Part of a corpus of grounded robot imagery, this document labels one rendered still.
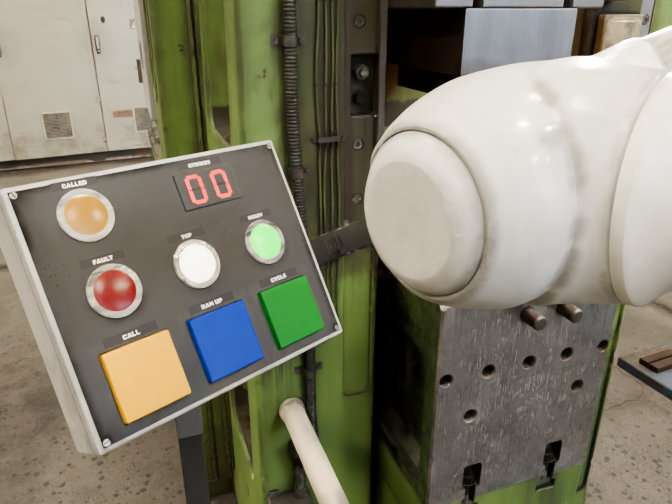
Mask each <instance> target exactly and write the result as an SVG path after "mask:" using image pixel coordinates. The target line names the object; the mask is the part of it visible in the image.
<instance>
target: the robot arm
mask: <svg viewBox="0 0 672 504"><path fill-rule="evenodd" d="M364 209H365V218H364V219H362V220H359V221H355V222H353V223H350V221H349V219H348V220H344V221H342V222H340V225H341V227H340V228H337V229H335V230H333V231H330V232H328V233H325V234H323V235H321V236H318V237H316V238H314V239H311V240H310V243H311V246H312V248H313V251H314V254H315V256H316V259H317V262H318V264H322V263H325V262H328V261H331V260H334V259H337V258H339V257H342V256H345V255H348V254H351V253H353V252H356V251H359V250H361V249H364V248H366V247H367V245H368V248H369V250H370V251H371V250H373V249H376V251H377V253H378V255H379V256H380V258H381V259H382V261H383V262H384V264H385V265H386V266H387V267H388V269H389V270H390V271H391V272H392V273H393V274H394V276H395V277H396V278H397V279H398V280H399V281H400V282H401V283H402V284H403V285H404V286H405V287H406V288H407V289H408V290H410V291H411V292H412V293H414V294H415V295H417V296H419V297H420V298H422V299H425V300H427V301H430V302H433V303H436V304H439V305H444V306H448V307H453V308H459V309H470V310H502V309H507V308H512V307H516V306H518V305H521V304H523V303H524V304H525V305H529V306H547V305H553V304H578V303H580V304H624V305H632V306H637V307H644V306H646V305H648V304H650V303H651V302H652V301H654V300H655V299H657V298H658V297H660V296H661V295H662V294H664V293H666V292H668V291H670V290H672V26H670V27H667V28H665V29H662V30H660V31H658V32H655V33H653V34H650V35H648V36H646V37H643V38H631V39H628V40H625V41H623V42H621V43H618V44H616V45H614V46H612V47H610V48H608V49H606V50H604V51H601V52H599V53H597V54H595V55H592V56H590V57H586V56H577V57H567V58H561V59H554V60H547V61H533V62H524V63H516V64H510V65H504V66H500V67H495V68H491V69H487V70H483V71H479V72H475V73H472V74H468V75H465V76H462V77H459V78H456V79H454V80H451V81H449V82H447V83H445V84H443V85H441V86H440V87H438V88H436V89H434V90H433V91H431V92H430V93H428V94H426V95H425V96H423V97H422V98H420V99H419V100H418V101H416V102H415V103H414V104H412V105H411V106H410V107H408V108H407V109H406V110H405V111H404V112H403V113H402V114H401V115H400V116H399V117H398V118H397V119H396V120H395V121H394V122H393V123H392V124H391V125H390V126H389V128H388V129H387V130H386V132H385V133H384V134H383V136H382V137H381V139H380V140H379V142H378V143H377V145H376V147H375V149H374V151H373V153H372V156H371V162H370V171H369V175H368V179H367V183H366V188H365V196H364Z"/></svg>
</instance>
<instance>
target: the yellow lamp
mask: <svg viewBox="0 0 672 504"><path fill-rule="evenodd" d="M64 217H65V220H66V222H67V224H68V225H69V226H70V228H71V229H73V230H74V231H76V232H77V233H80V234H83V235H94V234H97V233H99V232H101V231H102V230H103V229H104V228H105V227H106V225H107V223H108V219H109V218H108V211H107V208H106V206H105V205H104V204H103V202H102V201H101V200H99V199H98V198H96V197H94V196H92V195H87V194H81V195H77V196H74V197H72V198H71V199H70V200H69V201H68V202H67V203H66V205H65V208H64Z"/></svg>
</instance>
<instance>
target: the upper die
mask: <svg viewBox="0 0 672 504"><path fill-rule="evenodd" d="M576 16H577V9H576V8H428V9H388V23H387V54H386V62H387V63H392V64H397V65H403V66H408V67H414V68H419V69H424V70H430V71H435V72H440V73H446V74H451V75H456V76H465V75H468V74H472V73H475V72H479V71H483V70H487V69H491V68H495V67H500V66H504V65H510V64H516V63H524V62H533V61H547V60H554V59H561V58H567V57H571V50H572V43H573V36H574V29H575V23H576Z"/></svg>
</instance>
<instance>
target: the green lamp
mask: <svg viewBox="0 0 672 504"><path fill-rule="evenodd" d="M251 245H252V247H253V249H254V251H255V252H256V253H257V254H258V255H259V256H261V257H263V258H272V257H274V256H276V255H277V254H278V252H279V250H280V247H281V241H280V237H279V235H278V233H277V232H276V230H275V229H274V228H272V227H271V226H269V225H264V224H262V225H258V226H256V227H255V228H254V229H253V231H252V233H251Z"/></svg>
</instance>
